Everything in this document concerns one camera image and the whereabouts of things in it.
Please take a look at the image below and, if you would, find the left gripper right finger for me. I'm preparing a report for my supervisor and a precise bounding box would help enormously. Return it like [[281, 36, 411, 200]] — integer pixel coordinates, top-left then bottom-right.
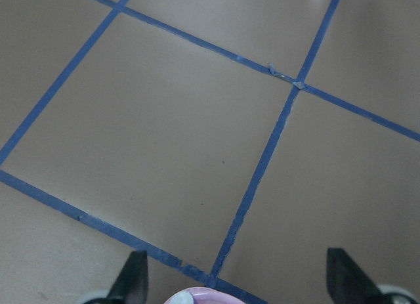
[[326, 248, 413, 303]]

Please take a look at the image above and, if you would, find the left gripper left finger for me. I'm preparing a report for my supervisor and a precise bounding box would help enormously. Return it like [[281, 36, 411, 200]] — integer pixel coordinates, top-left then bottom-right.
[[105, 251, 148, 303]]

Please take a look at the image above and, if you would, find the purple highlighter pen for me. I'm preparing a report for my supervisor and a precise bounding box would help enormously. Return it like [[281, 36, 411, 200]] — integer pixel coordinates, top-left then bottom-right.
[[169, 291, 194, 304]]

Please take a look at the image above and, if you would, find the pink mesh cup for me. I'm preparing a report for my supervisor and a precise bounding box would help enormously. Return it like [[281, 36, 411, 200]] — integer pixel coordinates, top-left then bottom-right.
[[164, 287, 245, 304]]

